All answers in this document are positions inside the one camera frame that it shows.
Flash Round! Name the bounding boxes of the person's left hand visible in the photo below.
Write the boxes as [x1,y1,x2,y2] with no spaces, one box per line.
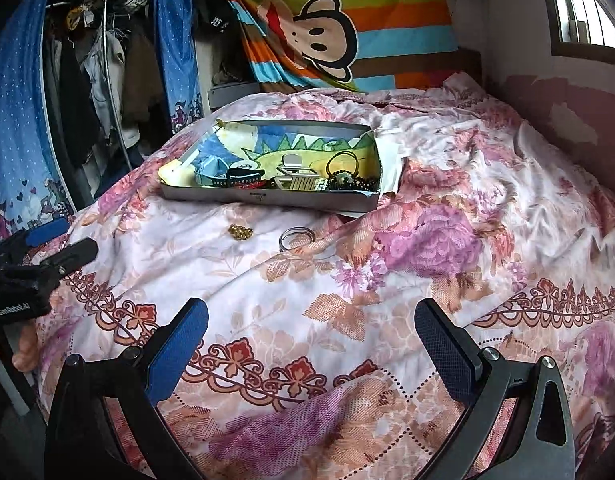
[11,321,39,373]

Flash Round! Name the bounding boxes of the black hair tie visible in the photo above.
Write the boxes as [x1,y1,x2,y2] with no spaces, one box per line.
[325,149,362,179]

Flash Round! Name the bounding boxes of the black bead bracelet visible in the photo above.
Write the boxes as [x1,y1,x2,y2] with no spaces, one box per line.
[327,171,381,194]

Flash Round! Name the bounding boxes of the blue fabric wardrobe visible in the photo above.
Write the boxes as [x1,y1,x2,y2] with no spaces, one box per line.
[0,0,202,243]

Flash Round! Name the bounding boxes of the painted cardboard tray box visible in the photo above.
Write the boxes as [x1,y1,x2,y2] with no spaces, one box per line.
[158,119,403,217]

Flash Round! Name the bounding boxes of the pink floral bed quilt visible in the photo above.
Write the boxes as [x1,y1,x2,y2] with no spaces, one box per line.
[37,76,615,479]

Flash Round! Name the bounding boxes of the silver metal hair claw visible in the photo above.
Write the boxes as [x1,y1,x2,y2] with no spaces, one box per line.
[274,153,327,192]

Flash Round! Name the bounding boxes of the clear bangle rings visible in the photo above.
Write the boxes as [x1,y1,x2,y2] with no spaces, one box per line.
[278,224,317,254]

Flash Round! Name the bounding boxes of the striped monkey blanket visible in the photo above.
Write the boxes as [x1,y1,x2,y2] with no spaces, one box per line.
[227,0,463,92]

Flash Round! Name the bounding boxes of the light blue hair claw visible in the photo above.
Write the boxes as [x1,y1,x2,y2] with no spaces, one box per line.
[192,155,246,188]

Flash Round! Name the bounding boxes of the hanging clothes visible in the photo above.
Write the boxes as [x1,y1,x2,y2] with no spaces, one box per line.
[42,0,172,208]

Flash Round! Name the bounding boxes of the grey shelf box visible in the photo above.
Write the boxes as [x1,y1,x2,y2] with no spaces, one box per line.
[208,82,260,110]

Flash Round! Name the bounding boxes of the window with bars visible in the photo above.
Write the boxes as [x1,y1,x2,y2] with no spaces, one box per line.
[545,0,615,66]

